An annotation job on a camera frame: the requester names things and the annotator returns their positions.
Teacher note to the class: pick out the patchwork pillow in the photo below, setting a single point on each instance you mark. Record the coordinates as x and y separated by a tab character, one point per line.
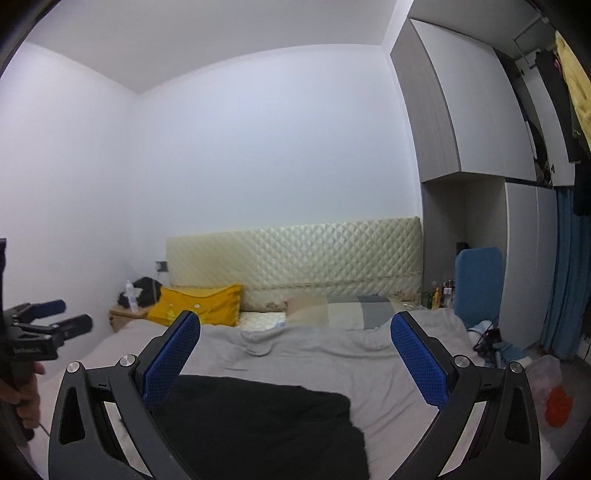
351	311

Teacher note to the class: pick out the yellow pillow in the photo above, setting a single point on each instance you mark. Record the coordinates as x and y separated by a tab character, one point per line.
203	304

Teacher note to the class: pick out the blue chair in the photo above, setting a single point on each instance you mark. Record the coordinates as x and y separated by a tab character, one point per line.
480	286

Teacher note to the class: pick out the blue curtain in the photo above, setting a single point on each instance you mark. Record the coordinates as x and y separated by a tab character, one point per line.
563	277

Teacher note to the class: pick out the black hanging clothes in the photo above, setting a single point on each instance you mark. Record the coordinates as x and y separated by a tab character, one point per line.
582	184

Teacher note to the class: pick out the light blue cloth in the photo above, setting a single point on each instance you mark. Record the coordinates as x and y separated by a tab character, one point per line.
515	353

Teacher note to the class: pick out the group of small bottles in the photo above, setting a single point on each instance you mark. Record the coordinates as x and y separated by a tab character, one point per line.
441	295

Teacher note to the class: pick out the white small pillow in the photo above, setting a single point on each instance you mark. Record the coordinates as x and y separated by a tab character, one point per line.
261	321

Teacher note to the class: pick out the clear plastic bag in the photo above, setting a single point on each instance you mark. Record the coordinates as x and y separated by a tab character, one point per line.
540	374

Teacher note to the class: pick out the yellow hanging garment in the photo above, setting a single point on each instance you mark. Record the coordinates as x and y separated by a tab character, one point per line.
575	83

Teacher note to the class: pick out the black garment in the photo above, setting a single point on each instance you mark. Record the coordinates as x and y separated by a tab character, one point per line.
258	424

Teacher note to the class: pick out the black bag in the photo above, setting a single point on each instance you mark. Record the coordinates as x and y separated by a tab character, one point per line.
147	290

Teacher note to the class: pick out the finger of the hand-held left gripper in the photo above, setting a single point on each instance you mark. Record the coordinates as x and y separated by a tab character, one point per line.
51	307
74	325

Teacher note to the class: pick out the person's left hand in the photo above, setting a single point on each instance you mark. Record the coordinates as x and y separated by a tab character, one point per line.
32	397

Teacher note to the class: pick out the wooden nightstand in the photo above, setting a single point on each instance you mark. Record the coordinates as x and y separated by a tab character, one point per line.
122	319

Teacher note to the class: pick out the grey white wardrobe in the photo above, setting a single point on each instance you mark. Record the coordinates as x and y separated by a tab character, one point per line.
485	92

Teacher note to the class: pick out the orange cloth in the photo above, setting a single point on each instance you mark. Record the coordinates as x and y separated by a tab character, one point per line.
558	406

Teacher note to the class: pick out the grey wall socket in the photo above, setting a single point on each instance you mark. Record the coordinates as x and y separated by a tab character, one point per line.
161	266

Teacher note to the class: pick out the grey bed sheet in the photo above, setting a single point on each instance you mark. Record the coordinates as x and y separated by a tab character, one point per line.
300	355

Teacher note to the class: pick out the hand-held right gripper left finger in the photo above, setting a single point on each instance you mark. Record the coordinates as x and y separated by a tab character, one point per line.
171	360

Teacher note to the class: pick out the clear plastic bottle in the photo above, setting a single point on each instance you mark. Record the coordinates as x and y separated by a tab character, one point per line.
131	297

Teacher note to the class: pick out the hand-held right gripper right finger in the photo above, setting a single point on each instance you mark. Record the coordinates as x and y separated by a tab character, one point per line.
420	364

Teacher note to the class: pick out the cream quilted headboard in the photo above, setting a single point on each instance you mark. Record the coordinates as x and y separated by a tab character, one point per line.
295	254

